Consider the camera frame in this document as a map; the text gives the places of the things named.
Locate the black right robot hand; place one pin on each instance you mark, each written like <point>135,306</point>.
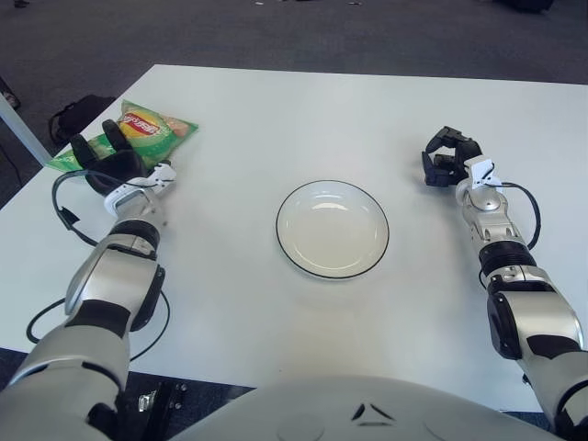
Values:
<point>441,172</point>

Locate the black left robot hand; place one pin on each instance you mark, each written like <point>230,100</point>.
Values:
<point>115,170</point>

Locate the green potato chips bag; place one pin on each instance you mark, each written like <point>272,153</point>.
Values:
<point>156,138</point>

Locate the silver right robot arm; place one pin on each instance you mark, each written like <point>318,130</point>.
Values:
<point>537,317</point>

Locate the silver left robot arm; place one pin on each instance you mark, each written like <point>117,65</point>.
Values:
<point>115,285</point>

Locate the white plate with black rim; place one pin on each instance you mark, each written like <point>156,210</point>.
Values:
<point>331,229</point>

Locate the black bag on floor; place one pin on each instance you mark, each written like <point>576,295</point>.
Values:
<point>82,115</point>

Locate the white table leg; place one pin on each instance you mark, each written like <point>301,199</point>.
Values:
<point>20,128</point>

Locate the dark brown floor item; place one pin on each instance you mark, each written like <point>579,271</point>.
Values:
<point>9,94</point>

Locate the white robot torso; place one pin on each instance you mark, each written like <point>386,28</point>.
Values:
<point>321,409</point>

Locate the metal bracket under table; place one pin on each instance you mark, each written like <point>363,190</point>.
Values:
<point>158,399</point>

